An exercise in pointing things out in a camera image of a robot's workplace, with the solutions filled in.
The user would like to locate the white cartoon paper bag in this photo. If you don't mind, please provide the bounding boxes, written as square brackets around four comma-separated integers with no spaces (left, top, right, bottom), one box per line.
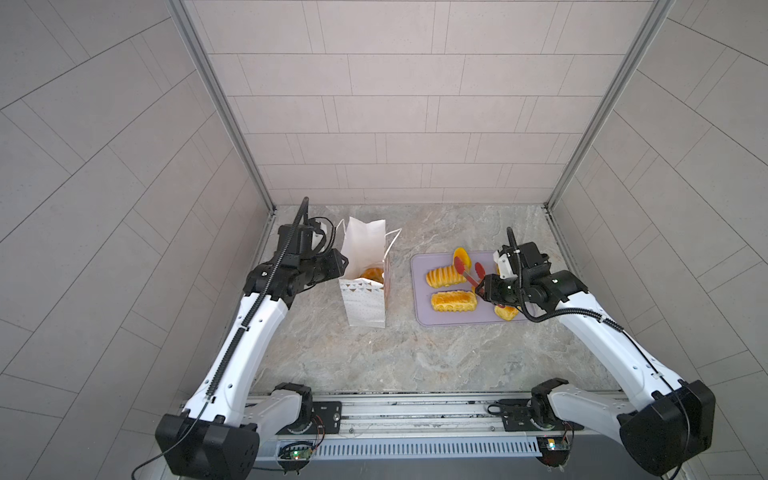
[338,217,402,328]

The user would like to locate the red kitchen tongs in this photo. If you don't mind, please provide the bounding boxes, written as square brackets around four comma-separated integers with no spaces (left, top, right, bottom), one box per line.
[453,257,505,307]

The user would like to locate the ring-shaped braided bread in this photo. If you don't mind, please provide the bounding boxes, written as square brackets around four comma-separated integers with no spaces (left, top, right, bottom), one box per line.
[360,267,384,284]

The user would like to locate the short glazed bread roll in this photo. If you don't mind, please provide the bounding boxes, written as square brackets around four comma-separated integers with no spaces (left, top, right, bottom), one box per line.
[494,305,520,321]

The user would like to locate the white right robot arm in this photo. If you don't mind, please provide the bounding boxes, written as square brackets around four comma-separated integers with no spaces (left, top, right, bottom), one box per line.
[475,239,716,478]

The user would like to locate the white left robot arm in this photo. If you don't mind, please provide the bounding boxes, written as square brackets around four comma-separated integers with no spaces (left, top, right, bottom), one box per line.
[155,217,348,479]

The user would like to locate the right circuit board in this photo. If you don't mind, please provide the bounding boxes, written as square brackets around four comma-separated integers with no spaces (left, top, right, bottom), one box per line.
[536,436,571,469]

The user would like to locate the circuit board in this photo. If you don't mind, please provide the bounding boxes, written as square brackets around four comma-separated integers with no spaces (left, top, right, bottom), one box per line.
[536,436,571,469]
[278,441,316,462]

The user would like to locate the left circuit board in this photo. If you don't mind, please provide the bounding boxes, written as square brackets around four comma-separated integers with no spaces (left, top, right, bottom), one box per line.
[278,441,316,462]

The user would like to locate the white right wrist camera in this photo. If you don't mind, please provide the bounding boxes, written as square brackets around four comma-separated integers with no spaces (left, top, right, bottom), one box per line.
[493,250,517,279]

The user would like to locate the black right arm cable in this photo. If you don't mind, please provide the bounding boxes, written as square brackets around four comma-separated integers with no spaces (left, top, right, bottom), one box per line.
[506,226,694,480]

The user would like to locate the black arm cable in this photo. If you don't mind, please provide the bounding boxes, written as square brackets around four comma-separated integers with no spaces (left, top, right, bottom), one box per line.
[130,196,311,480]
[506,226,694,480]

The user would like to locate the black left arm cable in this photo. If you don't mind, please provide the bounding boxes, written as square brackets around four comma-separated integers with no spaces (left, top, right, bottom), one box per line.
[130,196,311,480]

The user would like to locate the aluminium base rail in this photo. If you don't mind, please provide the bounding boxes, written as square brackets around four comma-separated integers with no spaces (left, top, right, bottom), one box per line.
[250,393,600,472]

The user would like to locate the aluminium corner post left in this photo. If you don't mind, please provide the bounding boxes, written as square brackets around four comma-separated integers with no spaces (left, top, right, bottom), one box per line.
[167,0,276,216]

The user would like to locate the aluminium corner post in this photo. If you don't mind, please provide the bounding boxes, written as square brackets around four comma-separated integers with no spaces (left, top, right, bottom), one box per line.
[544,0,676,213]
[167,0,276,216]

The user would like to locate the aluminium corner post right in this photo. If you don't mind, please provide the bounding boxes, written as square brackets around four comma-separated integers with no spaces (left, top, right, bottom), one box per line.
[544,0,676,213]

